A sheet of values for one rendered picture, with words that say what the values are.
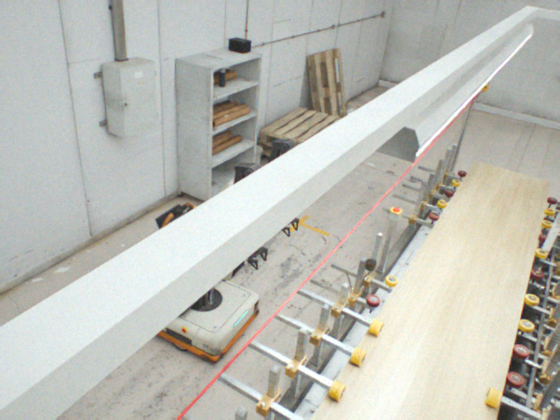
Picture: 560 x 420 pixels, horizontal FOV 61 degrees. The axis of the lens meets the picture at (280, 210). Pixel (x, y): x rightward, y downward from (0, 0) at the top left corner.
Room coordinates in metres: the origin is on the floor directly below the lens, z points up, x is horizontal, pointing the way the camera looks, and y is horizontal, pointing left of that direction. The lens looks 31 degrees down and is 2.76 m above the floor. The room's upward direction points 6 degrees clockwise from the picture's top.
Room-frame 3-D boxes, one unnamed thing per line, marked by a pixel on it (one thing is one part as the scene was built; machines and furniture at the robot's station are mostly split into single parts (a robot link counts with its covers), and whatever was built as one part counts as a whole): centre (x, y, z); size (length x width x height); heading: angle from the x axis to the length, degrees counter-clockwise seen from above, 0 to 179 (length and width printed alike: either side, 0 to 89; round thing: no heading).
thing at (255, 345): (1.58, -0.14, 0.95); 0.50 x 0.04 x 0.04; 62
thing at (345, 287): (2.05, -0.41, 0.86); 0.04 x 0.04 x 0.48; 62
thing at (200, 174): (4.96, 0.77, 0.78); 0.90 x 0.45 x 1.55; 152
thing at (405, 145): (2.13, -0.82, 2.34); 2.40 x 0.12 x 0.08; 152
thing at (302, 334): (1.61, -0.17, 0.93); 0.04 x 0.04 x 0.48; 62
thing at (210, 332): (2.71, 0.50, 0.16); 0.67 x 0.64 x 0.25; 66
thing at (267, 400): (1.37, -0.04, 0.95); 0.14 x 0.06 x 0.05; 152
